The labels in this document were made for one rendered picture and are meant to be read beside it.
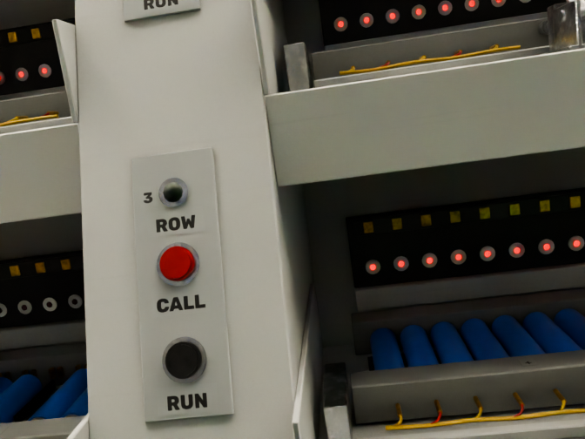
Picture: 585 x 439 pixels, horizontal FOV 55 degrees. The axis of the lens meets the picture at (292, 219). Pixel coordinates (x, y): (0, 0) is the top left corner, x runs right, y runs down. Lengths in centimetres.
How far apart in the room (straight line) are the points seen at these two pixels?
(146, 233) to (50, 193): 6
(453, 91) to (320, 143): 7
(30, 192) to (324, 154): 15
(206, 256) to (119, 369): 6
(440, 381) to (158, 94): 21
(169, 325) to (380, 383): 12
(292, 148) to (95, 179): 10
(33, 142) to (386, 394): 22
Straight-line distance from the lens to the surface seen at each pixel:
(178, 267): 26
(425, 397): 32
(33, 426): 36
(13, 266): 48
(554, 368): 33
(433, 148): 28
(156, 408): 27
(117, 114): 30
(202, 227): 27
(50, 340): 48
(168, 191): 27
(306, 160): 28
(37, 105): 40
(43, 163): 32
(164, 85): 29
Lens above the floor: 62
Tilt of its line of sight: 11 degrees up
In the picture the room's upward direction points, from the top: 6 degrees counter-clockwise
